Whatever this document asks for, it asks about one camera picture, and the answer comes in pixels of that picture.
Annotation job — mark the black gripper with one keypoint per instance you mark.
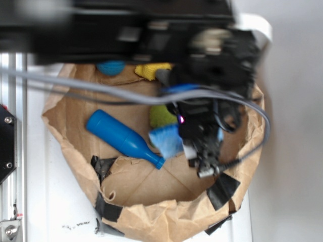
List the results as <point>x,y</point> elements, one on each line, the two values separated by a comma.
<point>202,119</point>

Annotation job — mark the blue sponge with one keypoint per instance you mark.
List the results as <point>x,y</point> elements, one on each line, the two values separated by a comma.
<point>166,141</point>

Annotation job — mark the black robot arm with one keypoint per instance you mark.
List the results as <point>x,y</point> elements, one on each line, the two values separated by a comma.
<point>214,61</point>

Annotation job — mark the green plush toy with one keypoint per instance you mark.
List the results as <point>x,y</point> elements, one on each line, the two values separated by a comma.
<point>159,116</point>

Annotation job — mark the brown paper bag bin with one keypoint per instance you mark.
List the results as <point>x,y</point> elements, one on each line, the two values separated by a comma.
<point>131,195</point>

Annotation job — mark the blue plastic bottle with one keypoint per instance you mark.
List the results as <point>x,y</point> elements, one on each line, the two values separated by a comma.
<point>121,137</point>

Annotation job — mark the grey plush toy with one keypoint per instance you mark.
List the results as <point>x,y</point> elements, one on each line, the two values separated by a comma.
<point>164,77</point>

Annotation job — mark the yellow microfiber cloth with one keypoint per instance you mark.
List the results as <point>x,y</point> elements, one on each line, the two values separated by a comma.
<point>147,71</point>

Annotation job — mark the blue textured ball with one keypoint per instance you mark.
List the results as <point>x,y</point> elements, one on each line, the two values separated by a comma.
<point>111,67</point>

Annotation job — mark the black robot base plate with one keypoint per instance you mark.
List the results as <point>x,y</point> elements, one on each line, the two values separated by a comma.
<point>8,143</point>

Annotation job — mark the aluminium frame rail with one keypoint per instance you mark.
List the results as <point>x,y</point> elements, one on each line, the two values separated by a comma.
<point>13,189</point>

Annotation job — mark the metal corner bracket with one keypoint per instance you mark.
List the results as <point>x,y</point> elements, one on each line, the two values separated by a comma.
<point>11,231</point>

